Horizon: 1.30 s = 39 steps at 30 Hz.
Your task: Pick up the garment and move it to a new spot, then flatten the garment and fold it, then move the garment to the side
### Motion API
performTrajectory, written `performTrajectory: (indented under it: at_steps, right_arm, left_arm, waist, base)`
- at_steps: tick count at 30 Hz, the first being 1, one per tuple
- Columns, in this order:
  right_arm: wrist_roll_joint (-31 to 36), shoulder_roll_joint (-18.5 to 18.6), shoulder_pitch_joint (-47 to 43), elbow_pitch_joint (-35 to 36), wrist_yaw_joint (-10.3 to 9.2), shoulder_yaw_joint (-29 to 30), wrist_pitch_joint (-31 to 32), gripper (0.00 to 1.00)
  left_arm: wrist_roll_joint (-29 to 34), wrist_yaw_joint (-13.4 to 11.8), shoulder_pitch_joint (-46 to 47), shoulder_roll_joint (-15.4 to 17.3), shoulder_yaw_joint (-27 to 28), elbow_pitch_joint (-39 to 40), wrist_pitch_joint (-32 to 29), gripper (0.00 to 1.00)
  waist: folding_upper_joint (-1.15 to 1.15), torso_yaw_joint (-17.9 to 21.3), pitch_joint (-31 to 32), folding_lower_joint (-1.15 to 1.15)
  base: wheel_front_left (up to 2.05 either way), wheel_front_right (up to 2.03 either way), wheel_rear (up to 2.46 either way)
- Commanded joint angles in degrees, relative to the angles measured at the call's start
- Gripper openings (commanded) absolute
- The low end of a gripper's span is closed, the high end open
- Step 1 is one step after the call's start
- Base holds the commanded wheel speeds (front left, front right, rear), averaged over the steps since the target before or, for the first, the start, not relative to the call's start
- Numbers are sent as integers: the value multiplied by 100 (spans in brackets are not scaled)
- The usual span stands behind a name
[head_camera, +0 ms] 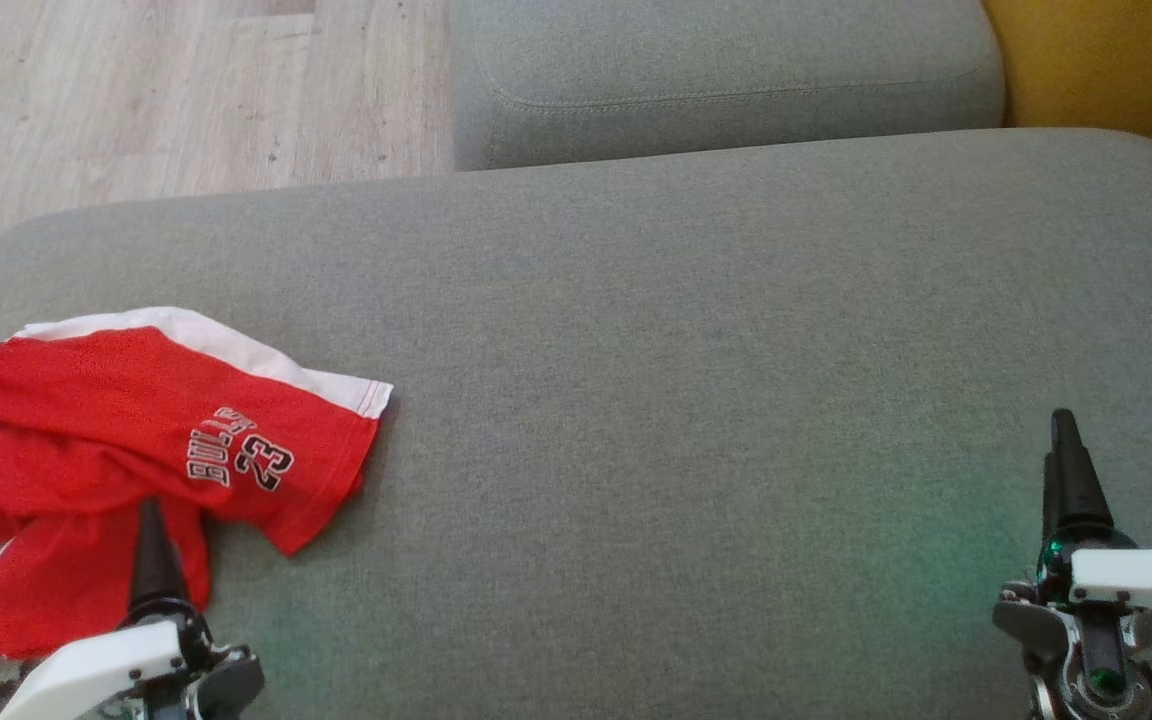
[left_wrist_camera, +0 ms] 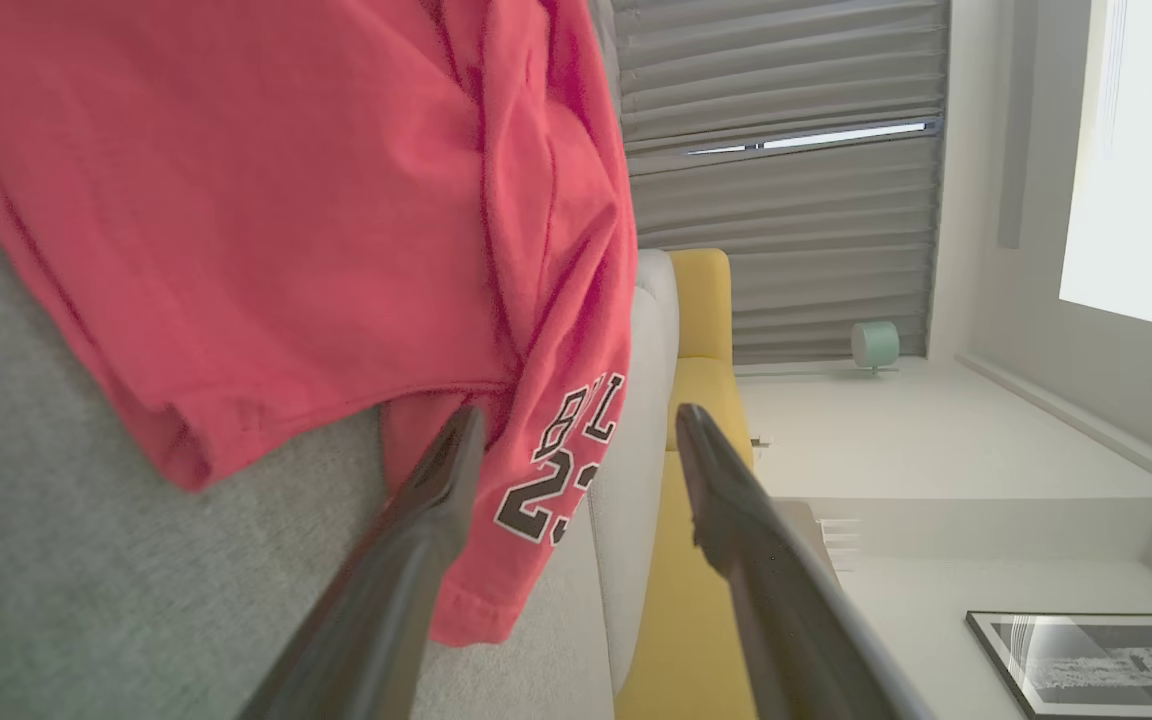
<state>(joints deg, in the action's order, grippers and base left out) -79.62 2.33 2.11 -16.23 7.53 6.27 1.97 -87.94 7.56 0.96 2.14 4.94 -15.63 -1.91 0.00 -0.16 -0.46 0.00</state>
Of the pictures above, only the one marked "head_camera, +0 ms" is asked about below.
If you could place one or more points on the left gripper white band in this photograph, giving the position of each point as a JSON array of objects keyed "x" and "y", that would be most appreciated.
[{"x": 96, "y": 670}]

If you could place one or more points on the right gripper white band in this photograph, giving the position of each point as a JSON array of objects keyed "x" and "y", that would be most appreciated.
[{"x": 1136, "y": 590}]

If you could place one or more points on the red white basketball jersey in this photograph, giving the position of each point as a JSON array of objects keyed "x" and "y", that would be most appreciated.
[{"x": 36, "y": 490}]

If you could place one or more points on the red Bulls 23 shorts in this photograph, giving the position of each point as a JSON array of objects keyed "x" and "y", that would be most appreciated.
[{"x": 136, "y": 400}]

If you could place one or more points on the grey sofa seat cushion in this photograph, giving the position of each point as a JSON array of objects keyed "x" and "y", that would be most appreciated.
[{"x": 686, "y": 400}]

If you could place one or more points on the yellow upholstered furniture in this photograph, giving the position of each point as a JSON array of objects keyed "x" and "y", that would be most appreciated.
[{"x": 1116, "y": 60}]

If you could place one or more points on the grey sofa back cushion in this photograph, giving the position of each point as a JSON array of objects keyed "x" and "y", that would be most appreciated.
[{"x": 716, "y": 70}]

